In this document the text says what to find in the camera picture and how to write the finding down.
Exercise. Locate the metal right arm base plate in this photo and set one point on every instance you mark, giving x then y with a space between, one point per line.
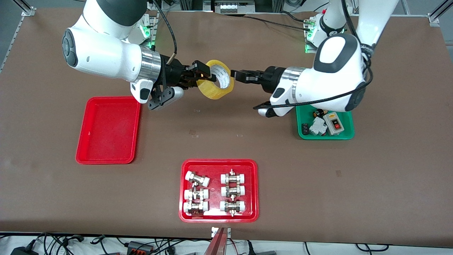
153 35

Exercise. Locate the small black orange component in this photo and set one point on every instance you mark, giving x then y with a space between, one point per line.
318 113

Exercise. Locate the red plastic tray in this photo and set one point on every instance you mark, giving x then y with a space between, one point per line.
108 130

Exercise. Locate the black power adapter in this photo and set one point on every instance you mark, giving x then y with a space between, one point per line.
23 250

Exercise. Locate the grey on-off switch box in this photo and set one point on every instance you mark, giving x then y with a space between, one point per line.
334 124

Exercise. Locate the red tray holding valves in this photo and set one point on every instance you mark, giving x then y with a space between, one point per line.
216 166

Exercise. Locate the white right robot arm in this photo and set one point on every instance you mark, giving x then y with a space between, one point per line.
102 53

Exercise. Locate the white circuit breaker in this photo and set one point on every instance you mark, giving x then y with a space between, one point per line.
317 126

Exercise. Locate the black orange connector box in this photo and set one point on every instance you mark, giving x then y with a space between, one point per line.
139 247

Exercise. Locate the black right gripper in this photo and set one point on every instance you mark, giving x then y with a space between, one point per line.
172 73

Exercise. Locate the green plastic tray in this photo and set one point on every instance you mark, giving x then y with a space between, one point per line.
350 132

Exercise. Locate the white mount bracket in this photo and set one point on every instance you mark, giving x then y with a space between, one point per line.
213 232

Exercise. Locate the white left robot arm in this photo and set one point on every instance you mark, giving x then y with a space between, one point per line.
336 71

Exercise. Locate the grey power strip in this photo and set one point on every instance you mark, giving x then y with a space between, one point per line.
231 7

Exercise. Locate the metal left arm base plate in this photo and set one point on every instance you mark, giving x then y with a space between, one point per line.
308 49

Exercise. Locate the metal valve with white ends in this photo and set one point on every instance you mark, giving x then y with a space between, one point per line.
232 206
195 206
196 194
233 191
233 178
198 180

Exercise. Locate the red metal bar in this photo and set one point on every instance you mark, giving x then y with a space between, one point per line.
216 243

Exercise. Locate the yellowish clear packing tape roll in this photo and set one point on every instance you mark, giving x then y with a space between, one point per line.
212 92

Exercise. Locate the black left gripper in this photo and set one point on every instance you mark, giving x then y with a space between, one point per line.
273 75

